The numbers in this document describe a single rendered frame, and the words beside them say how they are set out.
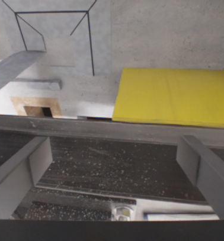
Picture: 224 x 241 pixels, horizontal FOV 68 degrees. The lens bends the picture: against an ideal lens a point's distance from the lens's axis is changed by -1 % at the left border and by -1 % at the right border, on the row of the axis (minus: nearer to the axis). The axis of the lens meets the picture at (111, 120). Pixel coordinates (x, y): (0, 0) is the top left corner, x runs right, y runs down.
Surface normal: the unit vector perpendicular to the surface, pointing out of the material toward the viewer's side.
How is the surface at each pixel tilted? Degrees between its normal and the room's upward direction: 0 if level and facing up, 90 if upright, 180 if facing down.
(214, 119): 90
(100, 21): 10
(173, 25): 0
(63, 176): 90
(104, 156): 90
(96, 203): 0
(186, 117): 90
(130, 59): 0
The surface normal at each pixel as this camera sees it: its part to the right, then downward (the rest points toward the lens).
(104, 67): 0.04, 0.65
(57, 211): -0.04, -0.77
